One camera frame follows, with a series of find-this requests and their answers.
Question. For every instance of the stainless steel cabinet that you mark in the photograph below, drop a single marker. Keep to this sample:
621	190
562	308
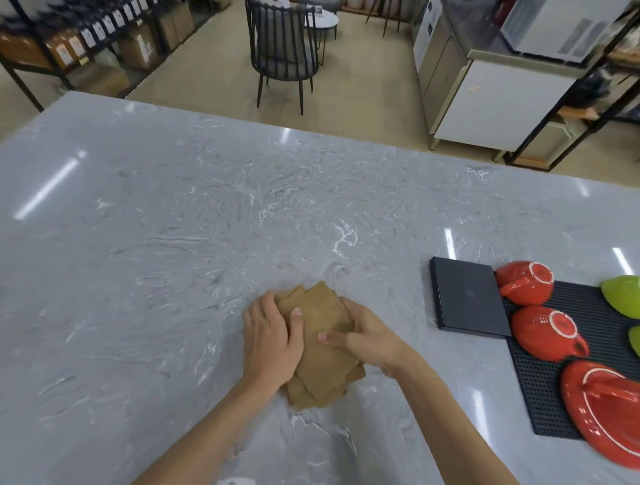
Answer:
500	105

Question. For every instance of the black slatted chair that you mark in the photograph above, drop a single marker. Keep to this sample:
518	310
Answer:
280	45

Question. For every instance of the flat black box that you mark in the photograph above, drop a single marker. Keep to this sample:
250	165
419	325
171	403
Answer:
467	295

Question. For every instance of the orange cardboard box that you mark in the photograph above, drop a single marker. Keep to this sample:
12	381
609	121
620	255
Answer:
35	50

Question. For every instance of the black metal storage rack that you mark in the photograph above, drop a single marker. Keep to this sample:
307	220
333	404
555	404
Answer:
24	90

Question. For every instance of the brown cardboard box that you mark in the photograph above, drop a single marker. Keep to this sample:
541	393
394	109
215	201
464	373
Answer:
100	80
177	25
137	47

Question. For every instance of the black frame side rack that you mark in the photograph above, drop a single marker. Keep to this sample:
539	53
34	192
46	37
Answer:
575	86

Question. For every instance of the person's left forearm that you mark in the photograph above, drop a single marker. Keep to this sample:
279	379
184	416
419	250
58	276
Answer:
200	444

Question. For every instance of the person's right hand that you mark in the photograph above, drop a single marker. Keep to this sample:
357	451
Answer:
380	350

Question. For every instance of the stack of brown cardboard sleeves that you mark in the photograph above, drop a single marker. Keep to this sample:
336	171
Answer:
325	365

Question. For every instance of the person's right forearm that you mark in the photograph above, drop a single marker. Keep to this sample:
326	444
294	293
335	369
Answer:
460	434

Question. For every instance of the green ceramic cup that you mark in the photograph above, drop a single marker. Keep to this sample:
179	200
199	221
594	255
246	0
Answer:
625	297
635	342

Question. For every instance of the black rubber mat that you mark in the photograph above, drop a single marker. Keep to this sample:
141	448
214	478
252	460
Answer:
540	389

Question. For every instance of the white countertop appliance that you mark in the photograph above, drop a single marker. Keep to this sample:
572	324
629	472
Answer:
545	25

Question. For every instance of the person's left hand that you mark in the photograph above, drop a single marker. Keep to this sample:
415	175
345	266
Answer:
272	350

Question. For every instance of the grey marble table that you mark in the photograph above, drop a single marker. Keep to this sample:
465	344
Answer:
150	225

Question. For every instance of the beige storage box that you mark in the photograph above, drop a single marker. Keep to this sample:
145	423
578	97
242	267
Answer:
545	142

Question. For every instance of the row of black labelled bottles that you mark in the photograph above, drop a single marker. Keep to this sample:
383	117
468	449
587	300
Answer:
100	22

